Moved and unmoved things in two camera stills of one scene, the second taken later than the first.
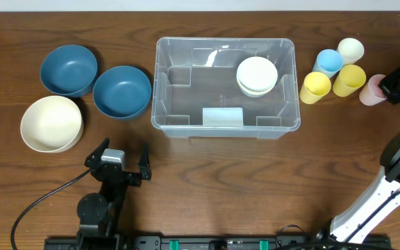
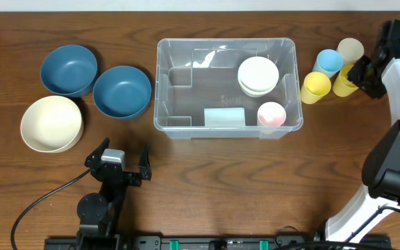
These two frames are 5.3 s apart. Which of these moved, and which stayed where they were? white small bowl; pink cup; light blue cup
Moved: pink cup
Stayed: light blue cup; white small bowl
